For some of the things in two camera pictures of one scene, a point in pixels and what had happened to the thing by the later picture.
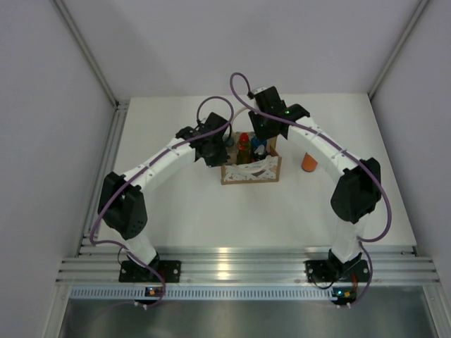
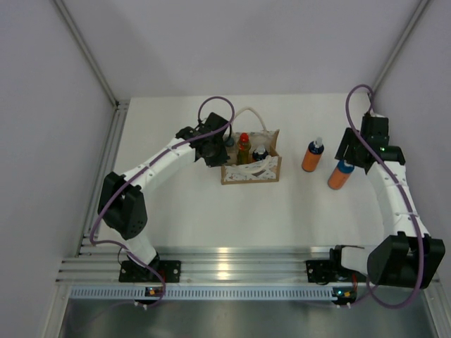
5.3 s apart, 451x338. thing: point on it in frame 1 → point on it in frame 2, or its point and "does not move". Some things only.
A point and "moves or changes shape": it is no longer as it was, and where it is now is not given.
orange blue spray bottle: (258, 145) moves or changes shape
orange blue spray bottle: (309, 164) does not move
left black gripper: (222, 159) does not move
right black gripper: (254, 117) → (344, 150)
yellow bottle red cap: (244, 150) does not move
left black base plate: (132, 271) does not move
